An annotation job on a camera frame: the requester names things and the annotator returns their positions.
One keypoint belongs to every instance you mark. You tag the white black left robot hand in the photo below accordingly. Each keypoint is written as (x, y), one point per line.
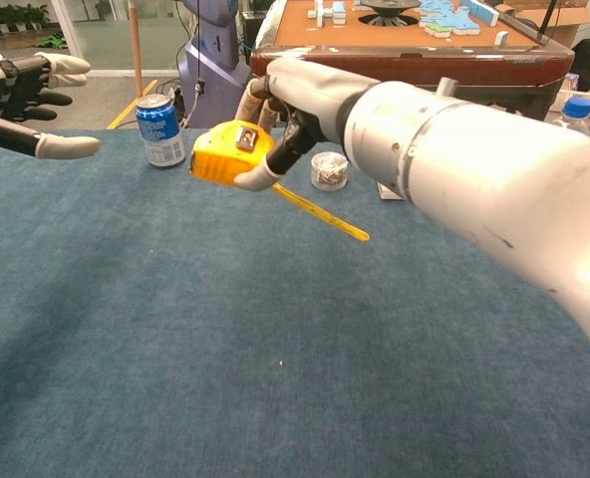
(11, 84)

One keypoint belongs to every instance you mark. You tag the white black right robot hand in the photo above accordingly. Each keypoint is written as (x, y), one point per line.
(315, 94)

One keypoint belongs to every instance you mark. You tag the yellow tape measure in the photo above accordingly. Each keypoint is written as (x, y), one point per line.
(220, 159)

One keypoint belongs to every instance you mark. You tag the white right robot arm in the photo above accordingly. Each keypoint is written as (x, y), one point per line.
(474, 169)

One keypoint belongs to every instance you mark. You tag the green potted plants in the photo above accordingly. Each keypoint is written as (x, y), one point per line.
(11, 17)

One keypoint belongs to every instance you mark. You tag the small round white tin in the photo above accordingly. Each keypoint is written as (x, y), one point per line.
(330, 171)

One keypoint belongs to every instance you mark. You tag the white cloth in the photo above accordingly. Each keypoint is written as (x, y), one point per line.
(270, 25)

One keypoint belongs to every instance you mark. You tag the blue white tile cluster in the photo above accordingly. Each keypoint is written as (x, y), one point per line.
(327, 12)

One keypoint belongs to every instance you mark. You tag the black mahjong table centre disc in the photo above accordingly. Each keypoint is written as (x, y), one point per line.
(388, 11)

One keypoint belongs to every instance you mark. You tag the brown mahjong table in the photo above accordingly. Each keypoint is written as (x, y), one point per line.
(424, 60)

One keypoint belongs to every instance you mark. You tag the wooden pole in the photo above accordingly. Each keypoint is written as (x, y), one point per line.
(135, 50)

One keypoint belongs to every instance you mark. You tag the blue mahjong tile pile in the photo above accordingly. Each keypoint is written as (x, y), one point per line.
(447, 20)

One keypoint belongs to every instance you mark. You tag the blue soda can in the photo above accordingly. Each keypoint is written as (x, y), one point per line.
(160, 134)

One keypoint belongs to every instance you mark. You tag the single blue white mahjong tile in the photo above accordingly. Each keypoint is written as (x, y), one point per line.
(501, 38)

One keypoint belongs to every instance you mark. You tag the cola bottle blue cap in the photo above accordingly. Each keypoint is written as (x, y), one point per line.
(578, 108)

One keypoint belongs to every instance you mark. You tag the cardboard box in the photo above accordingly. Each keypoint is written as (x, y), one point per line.
(571, 20)

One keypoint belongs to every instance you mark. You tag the blue felt table mat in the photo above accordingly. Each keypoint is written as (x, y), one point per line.
(225, 348)

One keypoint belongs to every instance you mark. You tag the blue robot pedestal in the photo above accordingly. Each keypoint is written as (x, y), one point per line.
(210, 65)

